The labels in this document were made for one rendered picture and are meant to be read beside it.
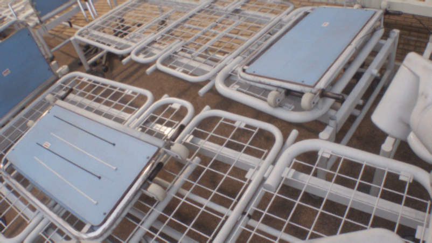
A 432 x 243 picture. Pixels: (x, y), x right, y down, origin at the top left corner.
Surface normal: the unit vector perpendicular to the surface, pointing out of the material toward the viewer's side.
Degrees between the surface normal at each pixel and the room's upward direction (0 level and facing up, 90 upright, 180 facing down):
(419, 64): 62
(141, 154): 5
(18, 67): 90
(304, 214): 0
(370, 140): 0
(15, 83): 90
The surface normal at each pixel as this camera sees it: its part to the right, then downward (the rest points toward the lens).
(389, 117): -0.79, 0.04
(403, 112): -0.48, 0.28
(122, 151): -0.24, -0.65
